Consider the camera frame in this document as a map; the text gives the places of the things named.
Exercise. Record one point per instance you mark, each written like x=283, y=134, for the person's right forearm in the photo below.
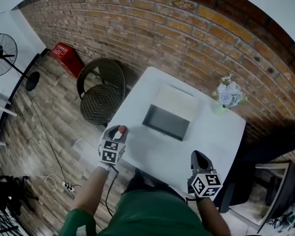
x=214, y=217

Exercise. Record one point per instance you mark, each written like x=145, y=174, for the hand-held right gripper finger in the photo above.
x=194, y=162
x=207, y=165

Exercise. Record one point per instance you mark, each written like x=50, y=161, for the brown wicker chair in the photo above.
x=100, y=102

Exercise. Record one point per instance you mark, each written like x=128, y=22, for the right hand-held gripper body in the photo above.
x=206, y=185

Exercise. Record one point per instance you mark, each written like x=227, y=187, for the black desk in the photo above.
x=282, y=193

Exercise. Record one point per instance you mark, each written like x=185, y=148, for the grey drawer box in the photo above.
x=172, y=112

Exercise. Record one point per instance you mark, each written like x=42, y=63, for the small red-capped bottle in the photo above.
x=119, y=133

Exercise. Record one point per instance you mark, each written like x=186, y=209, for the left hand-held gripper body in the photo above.
x=110, y=152

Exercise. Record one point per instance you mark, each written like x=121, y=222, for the person's left forearm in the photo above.
x=91, y=190

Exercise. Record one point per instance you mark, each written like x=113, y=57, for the person's green shirt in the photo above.
x=150, y=215

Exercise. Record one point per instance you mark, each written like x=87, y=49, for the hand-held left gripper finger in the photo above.
x=124, y=137
x=107, y=133

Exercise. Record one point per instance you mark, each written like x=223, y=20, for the person's left hand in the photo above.
x=105, y=166

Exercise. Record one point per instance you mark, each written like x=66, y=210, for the blue artificial flowers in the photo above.
x=228, y=95

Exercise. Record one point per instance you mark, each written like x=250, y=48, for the black office chair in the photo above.
x=236, y=190

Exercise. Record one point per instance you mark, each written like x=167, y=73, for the black standing fan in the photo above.
x=0, y=55

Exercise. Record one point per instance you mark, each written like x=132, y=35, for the white power strip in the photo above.
x=68, y=186

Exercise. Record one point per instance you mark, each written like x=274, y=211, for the black equipment stand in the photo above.
x=7, y=195

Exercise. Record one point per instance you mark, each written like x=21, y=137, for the pale green vase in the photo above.
x=217, y=108

